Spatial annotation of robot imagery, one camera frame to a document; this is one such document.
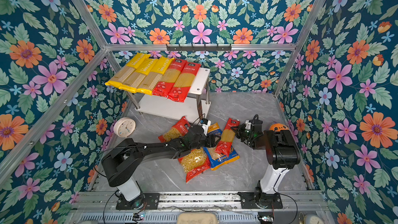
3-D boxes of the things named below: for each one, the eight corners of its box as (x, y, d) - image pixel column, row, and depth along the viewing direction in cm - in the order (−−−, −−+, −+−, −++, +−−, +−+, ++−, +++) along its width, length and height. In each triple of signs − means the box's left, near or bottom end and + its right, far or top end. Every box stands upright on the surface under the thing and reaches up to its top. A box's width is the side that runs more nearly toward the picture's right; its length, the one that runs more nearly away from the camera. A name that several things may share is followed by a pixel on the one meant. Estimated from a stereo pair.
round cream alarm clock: (119, 137, 98) (109, 127, 89) (131, 124, 104) (123, 113, 95) (125, 140, 97) (116, 130, 87) (137, 127, 103) (130, 116, 93)
